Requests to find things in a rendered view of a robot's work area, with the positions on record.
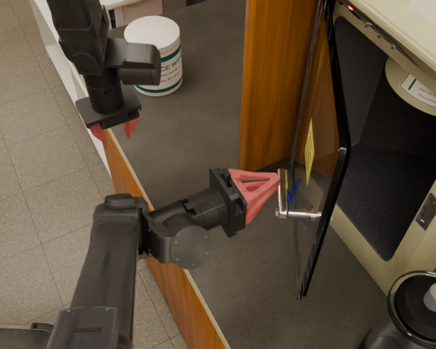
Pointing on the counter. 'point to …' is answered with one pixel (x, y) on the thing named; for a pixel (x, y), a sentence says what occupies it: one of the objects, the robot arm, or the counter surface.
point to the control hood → (412, 36)
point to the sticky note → (309, 151)
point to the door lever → (282, 211)
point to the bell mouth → (414, 91)
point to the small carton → (433, 12)
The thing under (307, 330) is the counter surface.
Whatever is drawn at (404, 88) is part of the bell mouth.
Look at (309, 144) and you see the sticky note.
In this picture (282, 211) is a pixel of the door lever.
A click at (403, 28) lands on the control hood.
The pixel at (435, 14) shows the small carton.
